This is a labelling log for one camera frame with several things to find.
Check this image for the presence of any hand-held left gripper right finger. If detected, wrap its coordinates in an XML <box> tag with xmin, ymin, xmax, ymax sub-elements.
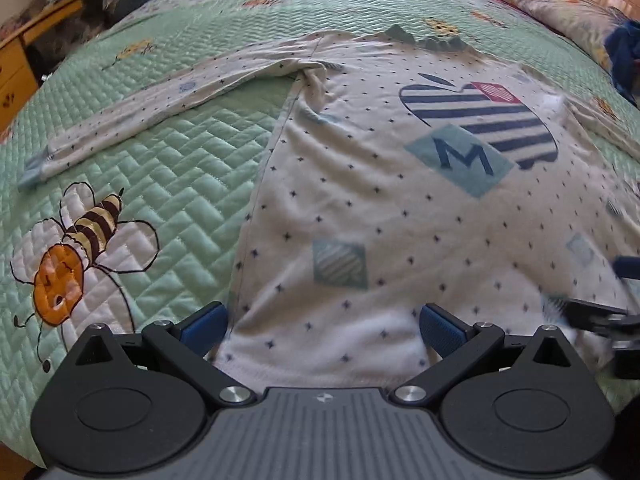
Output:
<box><xmin>390</xmin><ymin>304</ymin><xmax>583</xmax><ymax>407</ymax></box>

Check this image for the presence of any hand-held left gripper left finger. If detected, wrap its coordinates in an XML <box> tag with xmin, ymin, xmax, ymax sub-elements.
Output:
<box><xmin>75</xmin><ymin>301</ymin><xmax>257</xmax><ymax>408</ymax></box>

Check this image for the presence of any white star-print shirt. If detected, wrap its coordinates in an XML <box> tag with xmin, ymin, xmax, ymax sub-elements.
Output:
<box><xmin>17</xmin><ymin>22</ymin><xmax>640</xmax><ymax>391</ymax></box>

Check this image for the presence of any wooden desk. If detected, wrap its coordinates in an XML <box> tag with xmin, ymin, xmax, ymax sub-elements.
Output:
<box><xmin>0</xmin><ymin>0</ymin><xmax>121</xmax><ymax>131</ymax></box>

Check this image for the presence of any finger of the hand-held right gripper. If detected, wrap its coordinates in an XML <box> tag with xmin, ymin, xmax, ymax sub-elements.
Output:
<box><xmin>613</xmin><ymin>255</ymin><xmax>640</xmax><ymax>279</ymax></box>
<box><xmin>564</xmin><ymin>297</ymin><xmax>640</xmax><ymax>352</ymax></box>

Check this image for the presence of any green quilted bee bedspread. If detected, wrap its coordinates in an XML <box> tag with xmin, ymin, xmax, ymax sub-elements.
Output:
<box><xmin>0</xmin><ymin>0</ymin><xmax>640</xmax><ymax>466</ymax></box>

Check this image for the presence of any floral pillow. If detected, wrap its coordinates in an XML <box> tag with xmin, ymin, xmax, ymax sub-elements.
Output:
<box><xmin>460</xmin><ymin>0</ymin><xmax>631</xmax><ymax>68</ymax></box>

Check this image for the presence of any blue garment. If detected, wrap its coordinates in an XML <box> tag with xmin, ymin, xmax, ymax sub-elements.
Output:
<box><xmin>605</xmin><ymin>22</ymin><xmax>640</xmax><ymax>106</ymax></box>

